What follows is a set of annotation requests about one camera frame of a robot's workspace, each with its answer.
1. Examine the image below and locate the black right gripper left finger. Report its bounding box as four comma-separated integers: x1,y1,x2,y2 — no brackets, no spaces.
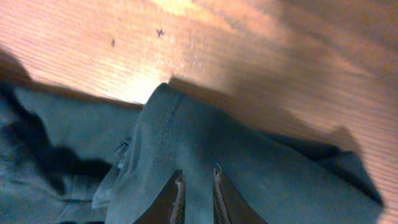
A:
134,169,186,224

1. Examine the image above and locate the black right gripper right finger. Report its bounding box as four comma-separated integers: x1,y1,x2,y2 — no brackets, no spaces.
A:
213,164,267,224

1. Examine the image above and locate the black polo shirt with logo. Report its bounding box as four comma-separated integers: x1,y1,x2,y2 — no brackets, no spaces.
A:
0,81,385,224

